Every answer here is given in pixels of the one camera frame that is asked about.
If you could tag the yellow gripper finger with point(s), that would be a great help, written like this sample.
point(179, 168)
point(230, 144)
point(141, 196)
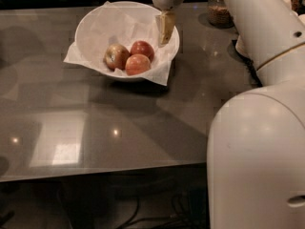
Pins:
point(165, 22)

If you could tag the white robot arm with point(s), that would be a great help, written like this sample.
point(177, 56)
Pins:
point(256, 143)

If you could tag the red apple back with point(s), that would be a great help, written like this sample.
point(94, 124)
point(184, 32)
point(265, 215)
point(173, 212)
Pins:
point(142, 47)

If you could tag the white bowl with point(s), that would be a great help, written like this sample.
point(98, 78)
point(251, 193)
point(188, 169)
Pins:
point(95, 32)

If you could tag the red orange apple front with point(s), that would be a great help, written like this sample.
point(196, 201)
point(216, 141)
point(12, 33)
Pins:
point(137, 63)

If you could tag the greenish red apple left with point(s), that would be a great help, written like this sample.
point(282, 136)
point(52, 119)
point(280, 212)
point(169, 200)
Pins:
point(116, 56)

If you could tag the white paper liner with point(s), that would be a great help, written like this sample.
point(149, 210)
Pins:
point(158, 70)

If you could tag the glass jar with grains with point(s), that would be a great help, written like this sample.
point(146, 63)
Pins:
point(218, 14)

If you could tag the black mat under bowls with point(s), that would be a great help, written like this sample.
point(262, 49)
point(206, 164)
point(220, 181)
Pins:
point(249, 65)

